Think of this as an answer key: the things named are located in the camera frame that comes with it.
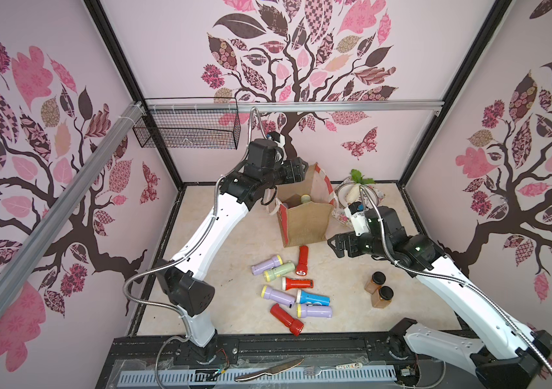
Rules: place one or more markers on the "red flashlight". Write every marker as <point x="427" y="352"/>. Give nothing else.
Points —
<point x="289" y="283"/>
<point x="295" y="326"/>
<point x="302" y="265"/>

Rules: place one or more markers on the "brown jute tote bag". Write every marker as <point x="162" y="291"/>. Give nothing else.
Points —
<point x="303" y="224"/>

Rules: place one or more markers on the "purple flashlight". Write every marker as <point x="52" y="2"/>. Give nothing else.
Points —
<point x="266" y="265"/>
<point x="311" y="311"/>
<point x="277" y="296"/>

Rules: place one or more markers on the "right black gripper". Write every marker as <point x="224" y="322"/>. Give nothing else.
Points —
<point x="346" y="242"/>

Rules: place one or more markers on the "horizontal aluminium rail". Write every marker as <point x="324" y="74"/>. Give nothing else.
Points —
<point x="295" y="107"/>

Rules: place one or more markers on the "white toy radish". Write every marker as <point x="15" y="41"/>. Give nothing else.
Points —
<point x="357" y="179"/>

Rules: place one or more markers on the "diagonal aluminium rail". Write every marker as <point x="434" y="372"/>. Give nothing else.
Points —
<point x="18" y="270"/>

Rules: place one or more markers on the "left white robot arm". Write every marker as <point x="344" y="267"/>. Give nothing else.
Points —
<point x="182" y="276"/>

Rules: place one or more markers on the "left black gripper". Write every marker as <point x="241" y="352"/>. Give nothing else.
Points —
<point x="294" y="173"/>

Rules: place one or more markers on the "black wire basket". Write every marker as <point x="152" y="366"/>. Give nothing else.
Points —
<point x="190" y="122"/>

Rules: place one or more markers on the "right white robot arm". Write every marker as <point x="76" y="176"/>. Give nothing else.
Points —
<point x="504" y="353"/>

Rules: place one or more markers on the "spice jar black lid rear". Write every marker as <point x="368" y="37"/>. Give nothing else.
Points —
<point x="375" y="282"/>

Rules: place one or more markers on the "blue flashlight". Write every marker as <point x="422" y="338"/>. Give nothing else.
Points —
<point x="305" y="298"/>

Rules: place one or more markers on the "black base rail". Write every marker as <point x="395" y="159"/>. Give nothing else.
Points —
<point x="373" y="346"/>

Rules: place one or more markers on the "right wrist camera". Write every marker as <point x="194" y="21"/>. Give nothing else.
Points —
<point x="355" y="212"/>

